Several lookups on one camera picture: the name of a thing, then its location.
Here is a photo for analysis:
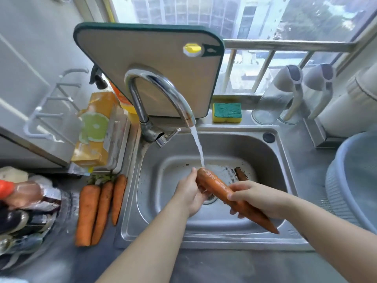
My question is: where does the chrome faucet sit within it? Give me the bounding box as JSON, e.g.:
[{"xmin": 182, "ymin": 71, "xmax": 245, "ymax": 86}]
[{"xmin": 124, "ymin": 67, "xmax": 197, "ymax": 148}]

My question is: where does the window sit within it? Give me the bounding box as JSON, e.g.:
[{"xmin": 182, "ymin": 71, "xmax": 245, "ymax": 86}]
[{"xmin": 101, "ymin": 0, "xmax": 377, "ymax": 96}]

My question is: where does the person's right forearm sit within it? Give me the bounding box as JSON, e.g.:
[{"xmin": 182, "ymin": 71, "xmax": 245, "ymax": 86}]
[{"xmin": 282, "ymin": 194, "xmax": 377, "ymax": 283}]

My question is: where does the beige green-rimmed cutting board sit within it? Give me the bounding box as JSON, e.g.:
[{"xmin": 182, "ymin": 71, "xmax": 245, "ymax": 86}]
[{"xmin": 73, "ymin": 22, "xmax": 225, "ymax": 119}]

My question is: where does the person's left hand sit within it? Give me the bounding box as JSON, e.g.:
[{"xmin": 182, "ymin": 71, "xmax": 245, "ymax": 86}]
[{"xmin": 174, "ymin": 167, "xmax": 211, "ymax": 218}]

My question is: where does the glass pitcher with grey lid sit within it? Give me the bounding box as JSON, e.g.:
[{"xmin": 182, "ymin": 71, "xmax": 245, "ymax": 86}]
[
  {"xmin": 251, "ymin": 65, "xmax": 304, "ymax": 126},
  {"xmin": 278, "ymin": 63, "xmax": 335, "ymax": 125}
]

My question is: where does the yellow dish soap pump bottle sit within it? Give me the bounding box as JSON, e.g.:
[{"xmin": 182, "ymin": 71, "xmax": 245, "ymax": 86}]
[{"xmin": 89, "ymin": 64, "xmax": 137, "ymax": 115}]

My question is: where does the clear plastic bag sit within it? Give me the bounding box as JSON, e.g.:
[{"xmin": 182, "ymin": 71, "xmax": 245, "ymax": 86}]
[{"xmin": 68, "ymin": 163, "xmax": 90, "ymax": 176}]

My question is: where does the orange box with lime picture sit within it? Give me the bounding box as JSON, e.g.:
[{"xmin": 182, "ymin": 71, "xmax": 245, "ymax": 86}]
[{"xmin": 71, "ymin": 92, "xmax": 118, "ymax": 168}]

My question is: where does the slim orange carrot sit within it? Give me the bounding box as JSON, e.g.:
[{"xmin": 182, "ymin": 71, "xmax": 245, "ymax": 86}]
[{"xmin": 90, "ymin": 173, "xmax": 114, "ymax": 246}]

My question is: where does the person's left forearm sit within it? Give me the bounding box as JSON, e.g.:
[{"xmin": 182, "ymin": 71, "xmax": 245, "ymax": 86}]
[{"xmin": 95, "ymin": 200, "xmax": 190, "ymax": 283}]

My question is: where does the white plastic tray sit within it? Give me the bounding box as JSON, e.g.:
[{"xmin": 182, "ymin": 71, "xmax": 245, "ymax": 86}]
[{"xmin": 91, "ymin": 107, "xmax": 131, "ymax": 174}]

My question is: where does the transparent plastic packet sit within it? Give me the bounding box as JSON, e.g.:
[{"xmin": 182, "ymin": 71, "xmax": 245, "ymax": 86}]
[{"xmin": 103, "ymin": 106, "xmax": 124, "ymax": 168}]

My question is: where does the orange carrot with leafy stem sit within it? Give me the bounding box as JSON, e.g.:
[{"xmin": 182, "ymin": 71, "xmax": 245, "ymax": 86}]
[{"xmin": 74, "ymin": 175, "xmax": 101, "ymax": 247}]

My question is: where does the yellow green sponge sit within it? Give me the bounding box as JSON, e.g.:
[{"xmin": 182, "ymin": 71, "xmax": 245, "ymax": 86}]
[{"xmin": 212, "ymin": 102, "xmax": 243, "ymax": 123}]

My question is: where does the blue plastic colander basin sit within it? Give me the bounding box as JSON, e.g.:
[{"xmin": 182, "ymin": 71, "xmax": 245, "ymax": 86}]
[{"xmin": 325, "ymin": 131, "xmax": 377, "ymax": 235}]

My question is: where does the dark soy sauce bottle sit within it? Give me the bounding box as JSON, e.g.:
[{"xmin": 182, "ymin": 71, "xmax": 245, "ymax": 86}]
[{"xmin": 0, "ymin": 209, "xmax": 57, "ymax": 235}]

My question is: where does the white wall hook rack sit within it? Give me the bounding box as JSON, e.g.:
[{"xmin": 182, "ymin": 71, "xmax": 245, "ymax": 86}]
[{"xmin": 23, "ymin": 68, "xmax": 89, "ymax": 141}]

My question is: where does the stainless steel sink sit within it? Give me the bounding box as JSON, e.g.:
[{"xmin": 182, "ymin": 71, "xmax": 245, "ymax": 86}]
[{"xmin": 121, "ymin": 125, "xmax": 313, "ymax": 251}]

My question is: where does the person's right hand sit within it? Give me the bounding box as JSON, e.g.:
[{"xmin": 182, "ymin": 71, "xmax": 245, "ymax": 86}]
[{"xmin": 227, "ymin": 180, "xmax": 295, "ymax": 220}]

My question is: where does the white duct pipe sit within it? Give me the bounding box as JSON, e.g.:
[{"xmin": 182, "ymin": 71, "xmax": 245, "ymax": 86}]
[{"xmin": 318, "ymin": 60, "xmax": 377, "ymax": 138}]

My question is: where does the steel window guard rail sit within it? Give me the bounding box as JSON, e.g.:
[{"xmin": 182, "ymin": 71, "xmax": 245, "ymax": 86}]
[{"xmin": 219, "ymin": 39, "xmax": 357, "ymax": 95}]

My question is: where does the beige capped bottle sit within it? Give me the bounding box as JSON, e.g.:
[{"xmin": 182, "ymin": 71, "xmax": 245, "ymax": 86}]
[{"xmin": 0, "ymin": 166, "xmax": 29, "ymax": 183}]

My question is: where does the white capped bottle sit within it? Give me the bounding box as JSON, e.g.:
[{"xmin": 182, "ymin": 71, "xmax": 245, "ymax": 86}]
[{"xmin": 28, "ymin": 175, "xmax": 53, "ymax": 187}]

